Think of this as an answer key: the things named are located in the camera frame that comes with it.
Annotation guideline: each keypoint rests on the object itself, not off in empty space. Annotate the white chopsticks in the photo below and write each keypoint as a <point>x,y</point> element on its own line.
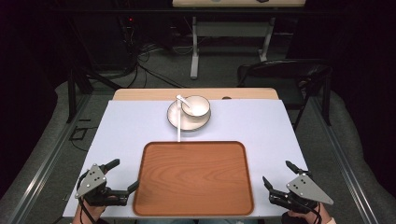
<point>179,130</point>

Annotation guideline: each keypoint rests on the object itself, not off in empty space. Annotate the person's right hand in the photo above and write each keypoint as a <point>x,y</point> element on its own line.
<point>308,218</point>

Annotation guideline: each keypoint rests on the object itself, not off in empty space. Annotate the pale sheet table cover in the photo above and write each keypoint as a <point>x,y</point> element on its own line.
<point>124,130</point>

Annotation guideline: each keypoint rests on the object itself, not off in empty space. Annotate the white-framed desk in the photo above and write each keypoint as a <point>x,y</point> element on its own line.
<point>230,29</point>

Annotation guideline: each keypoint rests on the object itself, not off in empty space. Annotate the white ceramic plate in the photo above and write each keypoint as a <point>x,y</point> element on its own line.
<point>190,123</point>

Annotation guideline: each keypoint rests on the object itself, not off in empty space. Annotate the brown wooden tray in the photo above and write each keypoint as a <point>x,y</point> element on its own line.
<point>193,180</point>

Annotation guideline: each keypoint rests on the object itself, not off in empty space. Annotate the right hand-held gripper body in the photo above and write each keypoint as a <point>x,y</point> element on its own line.
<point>306,189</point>

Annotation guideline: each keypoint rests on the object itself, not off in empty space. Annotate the light wooden table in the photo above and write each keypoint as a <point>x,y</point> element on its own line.
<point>140,94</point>

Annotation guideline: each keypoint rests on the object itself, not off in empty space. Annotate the black metal stand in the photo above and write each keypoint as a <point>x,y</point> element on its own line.
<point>72,93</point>

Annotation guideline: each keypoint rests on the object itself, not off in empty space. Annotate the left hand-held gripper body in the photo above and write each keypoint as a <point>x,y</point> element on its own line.
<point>93,180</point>

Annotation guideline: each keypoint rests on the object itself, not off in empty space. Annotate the aluminium floor rail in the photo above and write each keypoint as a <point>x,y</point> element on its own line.
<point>345,168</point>
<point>46,161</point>

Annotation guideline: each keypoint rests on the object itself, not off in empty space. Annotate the person's left hand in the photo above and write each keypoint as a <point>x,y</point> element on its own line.
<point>87,214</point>

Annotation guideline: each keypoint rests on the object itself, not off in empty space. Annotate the white ceramic spoon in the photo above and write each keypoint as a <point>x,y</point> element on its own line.
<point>182,100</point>

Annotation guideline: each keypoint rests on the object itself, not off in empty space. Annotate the white ceramic bowl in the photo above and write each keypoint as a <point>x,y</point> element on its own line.
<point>200,105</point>

